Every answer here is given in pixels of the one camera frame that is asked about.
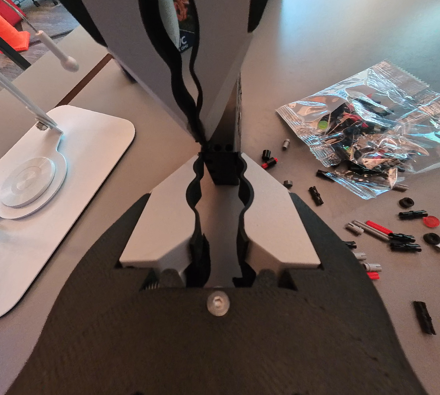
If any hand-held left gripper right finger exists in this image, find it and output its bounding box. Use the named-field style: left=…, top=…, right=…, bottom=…
left=235, top=154, right=321, bottom=287

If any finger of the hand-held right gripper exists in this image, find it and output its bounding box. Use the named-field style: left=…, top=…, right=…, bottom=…
left=57, top=0, right=207, bottom=143
left=170, top=0, right=256, bottom=143

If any long red axle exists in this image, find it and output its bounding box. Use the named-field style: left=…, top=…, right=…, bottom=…
left=365, top=220, right=393, bottom=235

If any red cone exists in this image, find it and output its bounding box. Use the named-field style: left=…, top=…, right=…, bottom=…
left=0, top=0, right=26, bottom=33

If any long grey axle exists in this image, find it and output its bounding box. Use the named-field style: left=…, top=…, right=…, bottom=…
left=354, top=220, right=391, bottom=241

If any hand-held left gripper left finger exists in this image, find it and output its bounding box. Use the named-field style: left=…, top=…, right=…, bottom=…
left=118, top=155, right=211, bottom=288

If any orange cone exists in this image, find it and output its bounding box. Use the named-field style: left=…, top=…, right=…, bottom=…
left=0, top=15, right=31, bottom=52

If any blue robot kit box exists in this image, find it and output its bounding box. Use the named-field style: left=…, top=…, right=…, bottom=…
left=157, top=0, right=286, bottom=55

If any clear plastic parts bag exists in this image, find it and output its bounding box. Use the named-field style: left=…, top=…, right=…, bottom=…
left=276, top=59, right=440, bottom=200

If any white book stand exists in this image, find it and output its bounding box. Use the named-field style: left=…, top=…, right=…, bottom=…
left=0, top=0, right=135, bottom=318

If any group of black connector pins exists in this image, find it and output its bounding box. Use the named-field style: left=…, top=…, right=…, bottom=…
left=309, top=170, right=436, bottom=335

